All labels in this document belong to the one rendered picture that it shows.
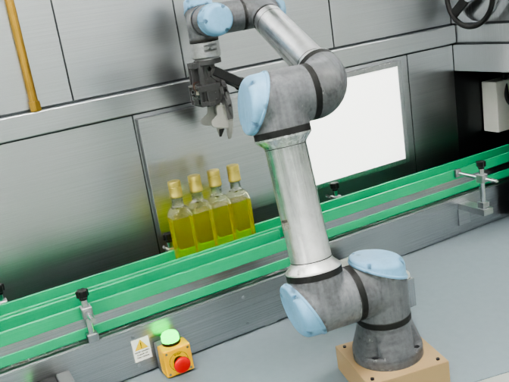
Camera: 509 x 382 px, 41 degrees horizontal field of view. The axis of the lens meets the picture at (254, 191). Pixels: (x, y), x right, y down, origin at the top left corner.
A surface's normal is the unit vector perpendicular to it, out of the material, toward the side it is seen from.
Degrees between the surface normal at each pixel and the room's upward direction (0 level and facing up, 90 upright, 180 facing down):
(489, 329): 0
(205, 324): 90
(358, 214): 90
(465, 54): 90
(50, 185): 90
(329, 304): 78
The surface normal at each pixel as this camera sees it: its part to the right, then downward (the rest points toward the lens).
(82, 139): 0.46, 0.18
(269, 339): -0.14, -0.95
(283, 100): 0.30, 0.02
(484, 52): -0.87, 0.25
